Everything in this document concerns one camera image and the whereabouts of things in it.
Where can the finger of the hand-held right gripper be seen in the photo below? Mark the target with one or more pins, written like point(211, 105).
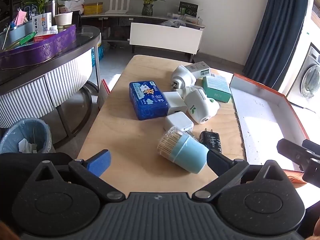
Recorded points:
point(313, 168)
point(290, 150)

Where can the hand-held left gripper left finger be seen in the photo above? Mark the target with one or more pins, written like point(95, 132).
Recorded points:
point(100, 161)

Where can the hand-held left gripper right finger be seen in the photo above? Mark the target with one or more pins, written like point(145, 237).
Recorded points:
point(215, 160)

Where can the black plug charger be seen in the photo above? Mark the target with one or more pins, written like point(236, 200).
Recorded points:
point(212, 141)

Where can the light blue toothpick holder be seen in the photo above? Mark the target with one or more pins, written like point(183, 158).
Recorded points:
point(187, 152)

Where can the white usb charger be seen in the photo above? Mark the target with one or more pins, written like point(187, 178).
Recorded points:
point(172, 102)
point(178, 122)

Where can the white plug-in device green leaf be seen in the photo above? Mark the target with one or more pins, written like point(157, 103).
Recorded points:
point(200, 107)

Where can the green cardboard box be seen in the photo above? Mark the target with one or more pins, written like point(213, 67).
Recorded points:
point(216, 87)

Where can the blue printed tissue box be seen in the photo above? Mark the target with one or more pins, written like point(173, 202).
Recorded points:
point(147, 100)

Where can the plain white plug-in device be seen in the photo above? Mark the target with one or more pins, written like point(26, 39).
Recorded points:
point(181, 76)

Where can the white adapter box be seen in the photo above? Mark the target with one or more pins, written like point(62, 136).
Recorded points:
point(200, 68)

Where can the grey waste bin with liner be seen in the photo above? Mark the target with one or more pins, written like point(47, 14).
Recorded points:
point(37, 130)

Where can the silver washing machine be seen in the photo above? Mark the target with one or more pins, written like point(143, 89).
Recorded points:
point(310, 82)

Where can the red spiral notebook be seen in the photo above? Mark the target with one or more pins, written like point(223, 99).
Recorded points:
point(105, 86)

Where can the round dark-top coffee table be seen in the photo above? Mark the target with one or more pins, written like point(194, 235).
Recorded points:
point(62, 77)

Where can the blue plastic bag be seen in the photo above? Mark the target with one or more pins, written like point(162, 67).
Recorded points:
point(97, 55)

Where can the dark blue curtain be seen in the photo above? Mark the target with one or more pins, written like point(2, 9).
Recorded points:
point(272, 30)

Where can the purple patterned tray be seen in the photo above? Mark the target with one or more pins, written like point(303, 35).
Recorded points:
point(45, 50)

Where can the white tv cabinet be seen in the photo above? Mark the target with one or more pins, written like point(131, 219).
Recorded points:
point(165, 38)

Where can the red white flat box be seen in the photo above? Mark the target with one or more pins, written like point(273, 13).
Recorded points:
point(43, 38)

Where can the green flat box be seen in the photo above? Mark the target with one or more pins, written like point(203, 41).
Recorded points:
point(23, 40)

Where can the grey cloth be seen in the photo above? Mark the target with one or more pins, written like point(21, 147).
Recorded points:
point(173, 23)

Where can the black stand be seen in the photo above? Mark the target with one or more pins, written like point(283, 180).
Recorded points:
point(76, 18)

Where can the clear plastic organiser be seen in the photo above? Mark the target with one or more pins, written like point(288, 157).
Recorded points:
point(193, 17)

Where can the white paper cup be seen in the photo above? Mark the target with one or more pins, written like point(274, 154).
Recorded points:
point(63, 18)

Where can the white blue medicine box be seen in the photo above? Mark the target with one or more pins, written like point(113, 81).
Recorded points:
point(42, 23)

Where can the white router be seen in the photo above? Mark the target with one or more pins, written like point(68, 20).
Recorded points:
point(117, 11)

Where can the light blue container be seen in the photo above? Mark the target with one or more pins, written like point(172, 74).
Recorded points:
point(18, 33)

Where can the yellow tin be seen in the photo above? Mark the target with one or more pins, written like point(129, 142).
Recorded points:
point(93, 8)

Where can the black box green print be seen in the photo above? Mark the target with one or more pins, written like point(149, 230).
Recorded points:
point(188, 8)

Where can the white plastic bag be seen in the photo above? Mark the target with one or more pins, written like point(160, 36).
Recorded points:
point(73, 5)

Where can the stainless steel tumbler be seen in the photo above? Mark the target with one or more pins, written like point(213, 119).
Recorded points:
point(51, 8)

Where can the pink paper notes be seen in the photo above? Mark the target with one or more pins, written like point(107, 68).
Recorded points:
point(20, 17)

